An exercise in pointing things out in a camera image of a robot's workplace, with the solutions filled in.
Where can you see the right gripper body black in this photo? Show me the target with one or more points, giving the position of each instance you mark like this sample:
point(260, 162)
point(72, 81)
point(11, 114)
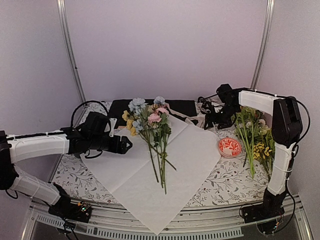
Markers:
point(222, 119)

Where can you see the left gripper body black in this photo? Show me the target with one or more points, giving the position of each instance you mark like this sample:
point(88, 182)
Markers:
point(97, 143)

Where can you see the bouquet of fake flowers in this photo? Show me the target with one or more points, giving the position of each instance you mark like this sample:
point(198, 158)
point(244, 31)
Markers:
point(151, 123)

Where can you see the white wrapping paper sheet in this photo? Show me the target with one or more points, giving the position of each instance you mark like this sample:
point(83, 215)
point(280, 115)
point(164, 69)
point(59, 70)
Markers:
point(133, 178)

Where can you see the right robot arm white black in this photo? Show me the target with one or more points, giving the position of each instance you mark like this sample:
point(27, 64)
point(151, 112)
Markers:
point(286, 130)

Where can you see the pile of fake flowers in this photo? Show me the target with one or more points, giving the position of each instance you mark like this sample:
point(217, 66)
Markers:
point(251, 128)

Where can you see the pile of ribbons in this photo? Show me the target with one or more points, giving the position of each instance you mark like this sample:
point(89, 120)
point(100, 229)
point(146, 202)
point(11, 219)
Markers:
point(189, 112)

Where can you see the red white patterned bowl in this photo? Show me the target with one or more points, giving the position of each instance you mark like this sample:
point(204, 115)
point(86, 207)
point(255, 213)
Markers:
point(229, 147)

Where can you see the yellow small flower sprigs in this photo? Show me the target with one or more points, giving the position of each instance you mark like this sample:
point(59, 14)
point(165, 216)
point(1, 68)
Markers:
point(261, 152)

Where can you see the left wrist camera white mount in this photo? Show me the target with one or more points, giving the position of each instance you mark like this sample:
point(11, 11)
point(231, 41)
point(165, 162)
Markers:
point(112, 124)

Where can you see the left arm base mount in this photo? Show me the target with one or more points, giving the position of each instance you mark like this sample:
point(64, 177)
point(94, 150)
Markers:
point(67, 210)

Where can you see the aluminium front rail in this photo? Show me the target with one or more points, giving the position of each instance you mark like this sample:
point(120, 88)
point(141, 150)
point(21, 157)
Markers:
point(114, 222)

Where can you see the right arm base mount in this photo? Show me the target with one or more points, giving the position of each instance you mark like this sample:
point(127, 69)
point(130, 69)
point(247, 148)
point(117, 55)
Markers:
point(271, 212)

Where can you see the right aluminium frame post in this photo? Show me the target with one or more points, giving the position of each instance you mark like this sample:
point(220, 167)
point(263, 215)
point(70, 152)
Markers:
point(267, 24)

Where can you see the aluminium frame post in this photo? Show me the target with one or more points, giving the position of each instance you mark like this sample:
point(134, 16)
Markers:
point(61, 7)
point(267, 24)

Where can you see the left aluminium frame post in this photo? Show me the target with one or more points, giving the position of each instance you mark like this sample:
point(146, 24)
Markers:
point(61, 7)

